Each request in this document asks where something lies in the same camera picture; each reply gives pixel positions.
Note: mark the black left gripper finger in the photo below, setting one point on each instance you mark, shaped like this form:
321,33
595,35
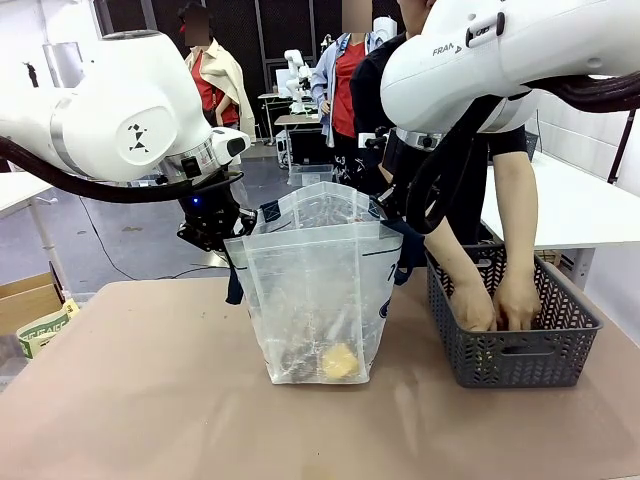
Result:
239,230
248,216

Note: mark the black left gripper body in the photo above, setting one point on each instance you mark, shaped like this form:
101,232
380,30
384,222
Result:
207,222

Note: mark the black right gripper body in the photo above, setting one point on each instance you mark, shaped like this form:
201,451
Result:
397,160

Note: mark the dark packaged item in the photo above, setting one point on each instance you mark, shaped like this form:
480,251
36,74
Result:
297,362

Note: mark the yellow round food item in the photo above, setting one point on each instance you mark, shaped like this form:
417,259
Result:
340,362

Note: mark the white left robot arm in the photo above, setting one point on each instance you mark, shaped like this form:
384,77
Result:
125,100

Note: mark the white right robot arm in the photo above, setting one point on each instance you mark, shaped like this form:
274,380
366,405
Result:
475,50

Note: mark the person's left forearm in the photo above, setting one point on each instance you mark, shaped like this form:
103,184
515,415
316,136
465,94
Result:
515,210

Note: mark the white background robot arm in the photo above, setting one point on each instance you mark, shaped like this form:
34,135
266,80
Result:
296,75

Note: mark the person's right forearm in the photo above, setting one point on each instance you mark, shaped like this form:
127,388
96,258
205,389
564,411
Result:
447,255

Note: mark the green printed paper bag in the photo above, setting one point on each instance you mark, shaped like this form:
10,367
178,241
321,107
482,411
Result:
45,330

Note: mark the person's right hand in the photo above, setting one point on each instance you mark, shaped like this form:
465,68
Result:
472,310

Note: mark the person's left hand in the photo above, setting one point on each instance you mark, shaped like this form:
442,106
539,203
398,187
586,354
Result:
517,305

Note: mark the person in black shirt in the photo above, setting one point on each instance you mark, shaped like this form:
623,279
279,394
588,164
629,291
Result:
370,100

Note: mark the clear plastic storage box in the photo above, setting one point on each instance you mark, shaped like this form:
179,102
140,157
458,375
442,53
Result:
311,176

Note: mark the white computer case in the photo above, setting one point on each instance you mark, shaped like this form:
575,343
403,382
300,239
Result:
283,149

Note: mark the bystander in blue shirt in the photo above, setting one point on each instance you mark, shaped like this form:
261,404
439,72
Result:
345,90

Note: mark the background work table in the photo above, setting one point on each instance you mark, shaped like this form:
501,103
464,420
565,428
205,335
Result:
295,120

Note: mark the bystander in beige jacket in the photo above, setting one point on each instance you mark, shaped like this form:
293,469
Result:
220,75

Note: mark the white long table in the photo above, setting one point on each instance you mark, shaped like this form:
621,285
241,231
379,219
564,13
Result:
575,210

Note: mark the white side table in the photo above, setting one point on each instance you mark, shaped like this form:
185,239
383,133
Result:
20,190

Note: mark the cardboard box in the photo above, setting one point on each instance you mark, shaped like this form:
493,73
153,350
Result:
25,305

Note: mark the dark grey plastic basket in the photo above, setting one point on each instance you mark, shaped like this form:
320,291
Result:
520,365

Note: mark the black tripod pole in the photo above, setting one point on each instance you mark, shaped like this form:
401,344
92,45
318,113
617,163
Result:
619,145

